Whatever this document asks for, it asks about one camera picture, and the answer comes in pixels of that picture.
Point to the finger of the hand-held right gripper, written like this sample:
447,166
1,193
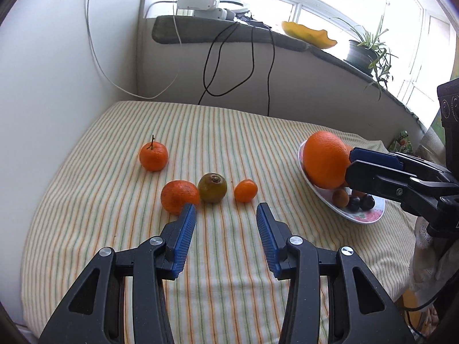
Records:
376,181
373,158

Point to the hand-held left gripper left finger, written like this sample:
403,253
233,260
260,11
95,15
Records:
183,238

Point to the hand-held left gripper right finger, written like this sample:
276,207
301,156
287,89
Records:
267,238

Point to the dark plum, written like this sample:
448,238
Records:
367,202
354,204

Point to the white floral plate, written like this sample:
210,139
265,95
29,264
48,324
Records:
373,216

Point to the small brown kiwi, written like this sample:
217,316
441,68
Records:
340,197

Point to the mandarin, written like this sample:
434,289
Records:
177,195

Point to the large rough orange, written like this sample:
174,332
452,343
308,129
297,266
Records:
322,161

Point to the large green-brown kiwi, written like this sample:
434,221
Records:
212,188

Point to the green snack bag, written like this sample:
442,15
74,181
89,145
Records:
401,143

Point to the small orange kumquat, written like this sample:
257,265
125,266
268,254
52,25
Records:
246,191

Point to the striped cloth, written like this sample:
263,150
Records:
107,222

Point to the tangerine with stem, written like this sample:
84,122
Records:
154,156

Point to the white lace cloth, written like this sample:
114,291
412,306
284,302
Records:
430,258

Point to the potted spider plant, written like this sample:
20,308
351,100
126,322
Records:
360,53

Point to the yellow fruit peel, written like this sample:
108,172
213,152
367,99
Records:
308,34

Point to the grey windowsill mat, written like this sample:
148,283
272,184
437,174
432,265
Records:
222,32

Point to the white panel board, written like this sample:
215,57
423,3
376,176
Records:
46,79

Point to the white power adapter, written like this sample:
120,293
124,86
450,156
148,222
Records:
215,13

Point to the white power strip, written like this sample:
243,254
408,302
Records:
195,1

